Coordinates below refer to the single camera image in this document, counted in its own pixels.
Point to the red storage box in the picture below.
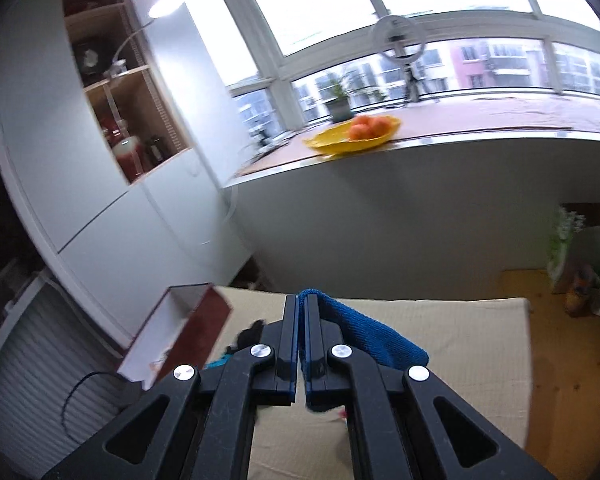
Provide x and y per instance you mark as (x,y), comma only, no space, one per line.
(200,330)

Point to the white window frame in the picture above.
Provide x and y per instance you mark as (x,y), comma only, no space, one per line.
(275,35)

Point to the black fluffy plush item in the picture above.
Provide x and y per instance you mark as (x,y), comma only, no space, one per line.
(252,334)

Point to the teal silicone funnel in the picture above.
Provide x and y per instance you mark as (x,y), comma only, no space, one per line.
(219,359)

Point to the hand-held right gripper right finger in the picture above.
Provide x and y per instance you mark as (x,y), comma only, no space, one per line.
(314,350)

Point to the brown clutter pile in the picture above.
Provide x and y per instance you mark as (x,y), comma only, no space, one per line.
(582,290)

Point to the floral print bag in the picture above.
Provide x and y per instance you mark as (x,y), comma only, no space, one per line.
(562,245)

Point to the white desk lamp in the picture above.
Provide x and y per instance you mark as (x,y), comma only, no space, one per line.
(166,5)

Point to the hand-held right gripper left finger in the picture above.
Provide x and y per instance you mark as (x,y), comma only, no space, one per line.
(287,350)

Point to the blue towel cloth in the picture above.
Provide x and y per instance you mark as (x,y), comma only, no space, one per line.
(370,330)

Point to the black shelf ornament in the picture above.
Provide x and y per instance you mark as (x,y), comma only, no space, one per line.
(87,57)

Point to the striped bed sheet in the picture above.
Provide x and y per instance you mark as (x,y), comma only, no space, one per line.
(455,325)

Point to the red jar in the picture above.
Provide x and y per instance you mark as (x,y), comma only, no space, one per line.
(127,157)

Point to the power strip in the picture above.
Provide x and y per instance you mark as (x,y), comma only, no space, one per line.
(267,142)

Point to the white cabinet with wooden shelves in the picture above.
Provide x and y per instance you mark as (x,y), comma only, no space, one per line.
(55,160)

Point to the potted green plant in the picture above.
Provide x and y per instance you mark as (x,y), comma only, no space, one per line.
(339,105)

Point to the orange fruit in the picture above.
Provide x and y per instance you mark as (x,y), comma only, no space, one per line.
(381,126)
(359,131)

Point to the dark flask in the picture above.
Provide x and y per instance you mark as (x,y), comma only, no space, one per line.
(155,150)

